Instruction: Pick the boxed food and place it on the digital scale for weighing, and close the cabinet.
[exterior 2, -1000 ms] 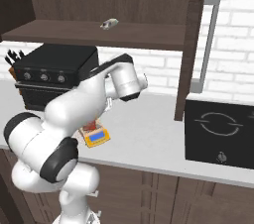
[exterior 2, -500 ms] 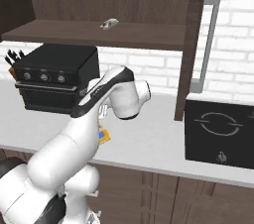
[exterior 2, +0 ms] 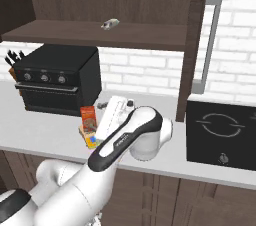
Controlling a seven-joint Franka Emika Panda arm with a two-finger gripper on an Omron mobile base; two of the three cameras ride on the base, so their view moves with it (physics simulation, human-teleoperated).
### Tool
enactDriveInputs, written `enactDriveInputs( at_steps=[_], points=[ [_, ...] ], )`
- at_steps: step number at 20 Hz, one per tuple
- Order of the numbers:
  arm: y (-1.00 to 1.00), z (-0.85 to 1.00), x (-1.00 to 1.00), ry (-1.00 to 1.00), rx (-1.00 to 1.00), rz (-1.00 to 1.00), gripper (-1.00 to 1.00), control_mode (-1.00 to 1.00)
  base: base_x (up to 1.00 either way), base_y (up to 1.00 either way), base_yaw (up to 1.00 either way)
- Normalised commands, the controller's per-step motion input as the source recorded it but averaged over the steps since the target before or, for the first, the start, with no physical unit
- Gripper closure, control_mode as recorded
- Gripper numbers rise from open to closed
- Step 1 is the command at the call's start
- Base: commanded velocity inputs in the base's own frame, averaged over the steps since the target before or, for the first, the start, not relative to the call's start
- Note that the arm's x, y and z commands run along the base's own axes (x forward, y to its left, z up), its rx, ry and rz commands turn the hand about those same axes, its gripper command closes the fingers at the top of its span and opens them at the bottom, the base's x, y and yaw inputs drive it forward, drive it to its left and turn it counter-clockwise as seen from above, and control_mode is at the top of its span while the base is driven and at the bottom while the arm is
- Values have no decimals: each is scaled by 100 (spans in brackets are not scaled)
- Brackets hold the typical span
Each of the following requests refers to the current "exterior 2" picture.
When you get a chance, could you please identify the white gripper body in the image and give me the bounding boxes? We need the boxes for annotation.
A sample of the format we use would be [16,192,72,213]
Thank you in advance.
[94,95,130,142]

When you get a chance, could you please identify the orange boxed food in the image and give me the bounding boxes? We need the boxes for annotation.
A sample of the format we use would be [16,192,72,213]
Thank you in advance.
[78,105,102,150]

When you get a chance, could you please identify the dark brown cabinet door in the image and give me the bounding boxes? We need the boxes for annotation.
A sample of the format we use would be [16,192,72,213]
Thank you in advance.
[0,0,37,37]

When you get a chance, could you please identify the black toaster oven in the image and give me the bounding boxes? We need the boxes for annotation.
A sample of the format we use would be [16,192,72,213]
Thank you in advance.
[14,43,103,117]

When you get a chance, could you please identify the small grey white packet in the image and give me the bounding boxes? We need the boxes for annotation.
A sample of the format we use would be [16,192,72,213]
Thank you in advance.
[100,18,121,31]

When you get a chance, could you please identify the wooden knife block with knives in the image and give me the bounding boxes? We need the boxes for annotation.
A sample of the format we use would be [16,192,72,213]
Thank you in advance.
[4,49,27,82]

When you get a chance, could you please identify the black hob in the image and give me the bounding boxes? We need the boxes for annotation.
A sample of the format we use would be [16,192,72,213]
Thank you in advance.
[185,99,256,172]

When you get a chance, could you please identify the brown base cupboard run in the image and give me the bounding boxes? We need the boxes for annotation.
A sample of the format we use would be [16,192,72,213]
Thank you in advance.
[0,149,256,226]

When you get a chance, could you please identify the brown wall cabinet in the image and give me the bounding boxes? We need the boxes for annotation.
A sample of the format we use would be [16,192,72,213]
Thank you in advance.
[0,0,212,53]

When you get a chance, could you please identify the brown cabinet door with handle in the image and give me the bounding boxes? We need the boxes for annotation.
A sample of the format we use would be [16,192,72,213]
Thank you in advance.
[175,0,212,123]

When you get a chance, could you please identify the grey bar door handle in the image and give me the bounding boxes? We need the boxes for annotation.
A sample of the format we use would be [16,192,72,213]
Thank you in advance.
[191,0,225,95]

